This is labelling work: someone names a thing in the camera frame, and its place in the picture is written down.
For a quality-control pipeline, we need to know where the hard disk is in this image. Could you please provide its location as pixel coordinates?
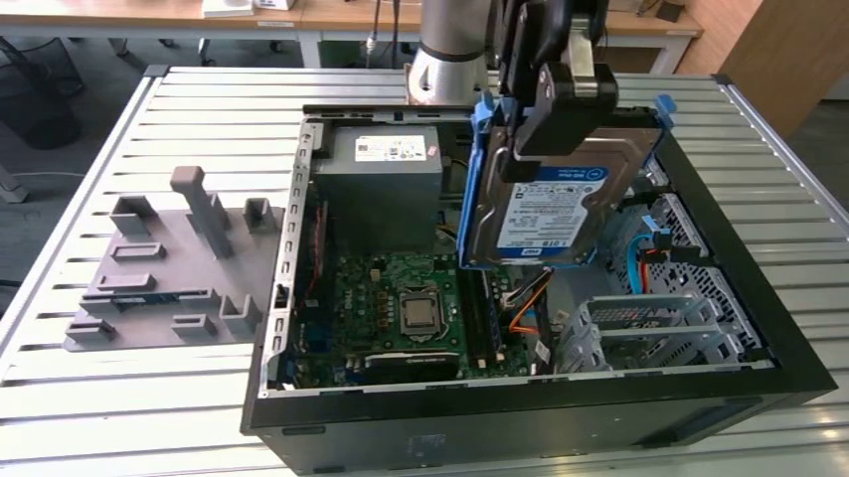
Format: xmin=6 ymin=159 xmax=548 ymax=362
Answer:
xmin=456 ymin=91 xmax=679 ymax=272

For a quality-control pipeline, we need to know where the blue data wire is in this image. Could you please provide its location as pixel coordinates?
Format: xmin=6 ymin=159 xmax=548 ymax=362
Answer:
xmin=625 ymin=214 xmax=667 ymax=297

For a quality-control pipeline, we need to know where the metal disk bay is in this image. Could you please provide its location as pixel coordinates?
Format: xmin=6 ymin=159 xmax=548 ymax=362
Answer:
xmin=556 ymin=292 xmax=755 ymax=374

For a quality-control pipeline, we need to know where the grey power supply unit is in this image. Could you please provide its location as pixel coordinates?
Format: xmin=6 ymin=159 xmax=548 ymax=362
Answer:
xmin=310 ymin=123 xmax=445 ymax=254

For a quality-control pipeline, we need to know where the wooden cabinet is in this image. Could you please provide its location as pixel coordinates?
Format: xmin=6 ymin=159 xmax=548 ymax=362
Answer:
xmin=676 ymin=0 xmax=849 ymax=138

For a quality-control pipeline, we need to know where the green motherboard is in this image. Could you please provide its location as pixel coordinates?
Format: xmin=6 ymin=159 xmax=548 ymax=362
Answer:
xmin=296 ymin=250 xmax=532 ymax=389

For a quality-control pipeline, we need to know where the CPU socket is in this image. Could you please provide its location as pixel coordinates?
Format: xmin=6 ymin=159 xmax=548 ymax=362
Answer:
xmin=394 ymin=283 xmax=452 ymax=345

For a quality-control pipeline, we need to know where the black RAM stick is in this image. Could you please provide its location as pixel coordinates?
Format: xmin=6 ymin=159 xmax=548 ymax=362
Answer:
xmin=460 ymin=270 xmax=490 ymax=368

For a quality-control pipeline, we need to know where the silver CPU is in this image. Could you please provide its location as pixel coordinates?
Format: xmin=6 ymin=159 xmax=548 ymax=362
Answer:
xmin=401 ymin=296 xmax=440 ymax=332

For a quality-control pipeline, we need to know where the wooden desk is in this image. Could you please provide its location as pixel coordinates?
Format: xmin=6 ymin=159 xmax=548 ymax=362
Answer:
xmin=0 ymin=0 xmax=707 ymax=76

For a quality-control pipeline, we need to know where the black graphics card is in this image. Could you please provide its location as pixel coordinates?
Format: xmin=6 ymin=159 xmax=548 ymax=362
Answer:
xmin=361 ymin=350 xmax=464 ymax=385

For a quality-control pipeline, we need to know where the grey parts rack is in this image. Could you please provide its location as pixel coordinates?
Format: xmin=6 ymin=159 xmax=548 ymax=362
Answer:
xmin=61 ymin=166 xmax=289 ymax=354

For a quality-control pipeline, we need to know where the black mesh bin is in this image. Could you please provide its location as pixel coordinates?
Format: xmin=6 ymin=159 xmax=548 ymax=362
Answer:
xmin=0 ymin=35 xmax=87 ymax=150

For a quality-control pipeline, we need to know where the black PC case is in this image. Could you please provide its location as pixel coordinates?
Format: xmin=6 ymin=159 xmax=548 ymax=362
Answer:
xmin=239 ymin=103 xmax=839 ymax=474

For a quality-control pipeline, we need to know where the grey metal foot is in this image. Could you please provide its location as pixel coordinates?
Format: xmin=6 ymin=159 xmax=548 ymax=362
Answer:
xmin=0 ymin=163 xmax=33 ymax=205

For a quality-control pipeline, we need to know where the black power wire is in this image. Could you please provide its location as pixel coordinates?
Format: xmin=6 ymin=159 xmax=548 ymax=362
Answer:
xmin=641 ymin=231 xmax=717 ymax=265

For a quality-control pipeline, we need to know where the orange wire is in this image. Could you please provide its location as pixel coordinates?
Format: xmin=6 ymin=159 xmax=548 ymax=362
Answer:
xmin=508 ymin=275 xmax=552 ymax=340

